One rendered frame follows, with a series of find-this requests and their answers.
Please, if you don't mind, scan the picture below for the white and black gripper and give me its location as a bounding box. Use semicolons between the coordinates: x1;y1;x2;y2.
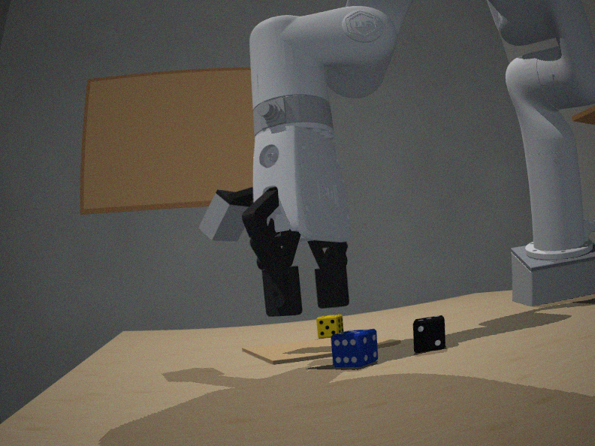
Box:
242;122;352;317

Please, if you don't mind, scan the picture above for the blue die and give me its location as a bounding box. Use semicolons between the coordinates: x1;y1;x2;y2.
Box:
331;329;378;367

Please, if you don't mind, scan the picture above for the yellow die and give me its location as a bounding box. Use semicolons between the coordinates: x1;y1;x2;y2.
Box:
316;315;343;339

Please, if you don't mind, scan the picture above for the black die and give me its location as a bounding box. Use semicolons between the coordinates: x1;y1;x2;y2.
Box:
413;315;445;353

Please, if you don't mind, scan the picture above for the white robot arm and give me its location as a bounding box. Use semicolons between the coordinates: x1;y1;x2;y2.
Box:
199;0;595;260

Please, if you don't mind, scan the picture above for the tan flat mat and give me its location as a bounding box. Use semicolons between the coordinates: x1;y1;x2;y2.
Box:
242;338;401;364

